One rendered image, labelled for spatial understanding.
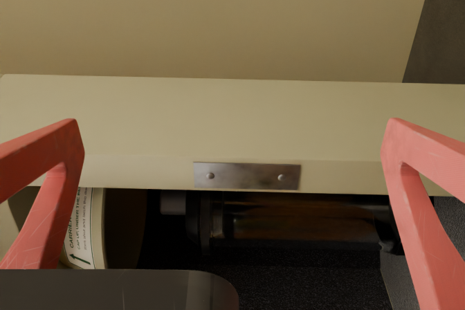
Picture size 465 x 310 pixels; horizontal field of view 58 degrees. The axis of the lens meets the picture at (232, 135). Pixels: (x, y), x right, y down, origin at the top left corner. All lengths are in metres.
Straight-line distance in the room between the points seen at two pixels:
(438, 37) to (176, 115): 0.42
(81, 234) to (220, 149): 0.16
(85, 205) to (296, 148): 0.19
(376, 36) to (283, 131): 0.45
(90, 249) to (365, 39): 0.52
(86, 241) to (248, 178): 0.17
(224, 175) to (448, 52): 0.40
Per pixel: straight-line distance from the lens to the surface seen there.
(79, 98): 0.35
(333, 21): 0.70
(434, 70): 0.64
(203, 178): 0.28
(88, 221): 0.38
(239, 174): 0.28
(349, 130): 0.31
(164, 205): 0.45
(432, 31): 0.66
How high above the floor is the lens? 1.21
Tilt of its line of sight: 1 degrees up
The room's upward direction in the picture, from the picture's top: 89 degrees counter-clockwise
